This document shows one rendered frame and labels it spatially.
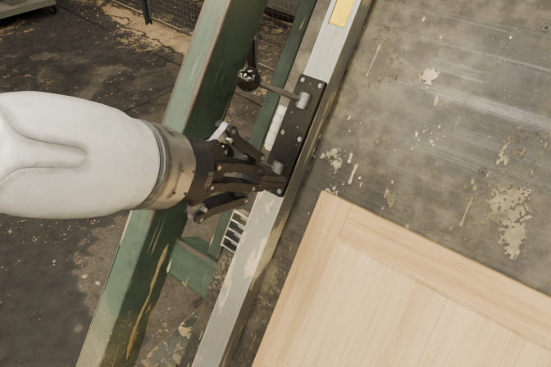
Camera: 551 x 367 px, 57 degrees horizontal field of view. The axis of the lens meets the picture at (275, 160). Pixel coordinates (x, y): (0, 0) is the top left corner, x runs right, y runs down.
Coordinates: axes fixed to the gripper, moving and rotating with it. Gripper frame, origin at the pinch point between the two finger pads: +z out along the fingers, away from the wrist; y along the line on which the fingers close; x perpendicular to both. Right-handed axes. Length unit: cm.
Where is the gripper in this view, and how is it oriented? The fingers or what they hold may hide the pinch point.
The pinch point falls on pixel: (264, 177)
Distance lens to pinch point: 72.5
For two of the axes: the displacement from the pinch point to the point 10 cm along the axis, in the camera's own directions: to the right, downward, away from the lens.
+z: 5.0, 0.8, 8.6
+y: 3.6, -9.3, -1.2
